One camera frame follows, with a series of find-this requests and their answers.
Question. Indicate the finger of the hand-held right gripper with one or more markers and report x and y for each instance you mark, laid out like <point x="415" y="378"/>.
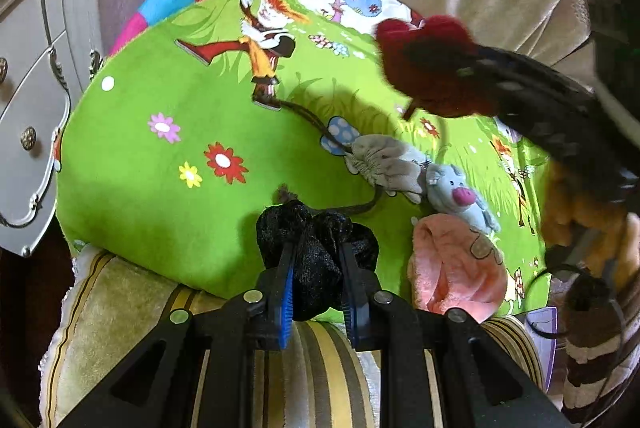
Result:
<point x="515" y="73"/>

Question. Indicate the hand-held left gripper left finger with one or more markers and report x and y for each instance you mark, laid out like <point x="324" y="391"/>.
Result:
<point x="286" y="300"/>

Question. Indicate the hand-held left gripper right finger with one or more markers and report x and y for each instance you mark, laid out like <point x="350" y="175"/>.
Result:
<point x="351" y="305"/>

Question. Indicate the black velvet pouch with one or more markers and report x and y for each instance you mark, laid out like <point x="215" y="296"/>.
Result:
<point x="310" y="258"/>

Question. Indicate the red fluffy cloth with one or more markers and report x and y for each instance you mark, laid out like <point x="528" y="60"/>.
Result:
<point x="425" y="58"/>

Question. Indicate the person's right forearm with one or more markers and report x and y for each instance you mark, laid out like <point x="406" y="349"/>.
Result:
<point x="595" y="358"/>

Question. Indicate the person's right hand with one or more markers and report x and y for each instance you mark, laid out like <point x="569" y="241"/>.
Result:
<point x="575" y="208"/>

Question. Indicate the pink fluffy cloth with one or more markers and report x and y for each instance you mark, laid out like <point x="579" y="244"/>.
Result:
<point x="450" y="268"/>

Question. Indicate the grey plush pig toy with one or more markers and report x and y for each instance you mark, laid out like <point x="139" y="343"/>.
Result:
<point x="450" y="188"/>

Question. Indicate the beige striped sofa cushion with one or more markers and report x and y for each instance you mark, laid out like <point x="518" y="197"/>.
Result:
<point x="125" y="298"/>

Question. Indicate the green cartoon printed blanket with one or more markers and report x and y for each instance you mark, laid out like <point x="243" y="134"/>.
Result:
<point x="150" y="208"/>

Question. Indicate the purple box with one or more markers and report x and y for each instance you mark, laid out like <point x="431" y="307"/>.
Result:
<point x="542" y="333"/>

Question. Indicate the white carved dresser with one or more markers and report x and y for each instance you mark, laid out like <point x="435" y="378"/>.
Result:
<point x="30" y="58"/>

